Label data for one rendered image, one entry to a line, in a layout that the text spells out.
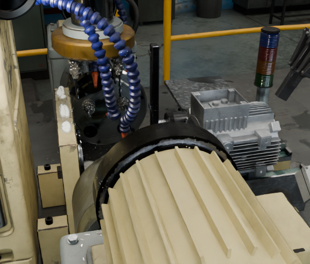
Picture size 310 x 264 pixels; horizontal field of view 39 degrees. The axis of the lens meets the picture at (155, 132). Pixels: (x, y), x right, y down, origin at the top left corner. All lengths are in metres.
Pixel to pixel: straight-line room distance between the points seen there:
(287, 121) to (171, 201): 1.41
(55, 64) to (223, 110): 0.62
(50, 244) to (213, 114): 0.50
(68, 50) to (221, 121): 0.41
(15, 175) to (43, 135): 0.77
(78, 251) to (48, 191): 0.65
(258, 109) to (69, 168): 0.51
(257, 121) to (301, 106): 0.81
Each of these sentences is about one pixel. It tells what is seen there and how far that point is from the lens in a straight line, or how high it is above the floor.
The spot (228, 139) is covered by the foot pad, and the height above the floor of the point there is 1.08.
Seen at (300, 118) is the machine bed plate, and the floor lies 0.80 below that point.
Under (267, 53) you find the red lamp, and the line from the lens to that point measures 1.46.
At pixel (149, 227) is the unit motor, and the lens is 0.42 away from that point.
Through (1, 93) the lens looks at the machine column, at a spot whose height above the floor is 1.28.
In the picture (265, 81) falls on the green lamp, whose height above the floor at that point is 1.05.
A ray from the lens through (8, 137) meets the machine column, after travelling 0.89.
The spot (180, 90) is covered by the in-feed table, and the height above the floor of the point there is 0.92.
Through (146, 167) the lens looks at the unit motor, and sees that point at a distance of 0.48.
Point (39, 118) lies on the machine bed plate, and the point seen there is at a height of 0.80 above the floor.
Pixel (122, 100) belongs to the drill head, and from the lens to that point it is 1.27.
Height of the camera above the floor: 1.62
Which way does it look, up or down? 29 degrees down
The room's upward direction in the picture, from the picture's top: straight up
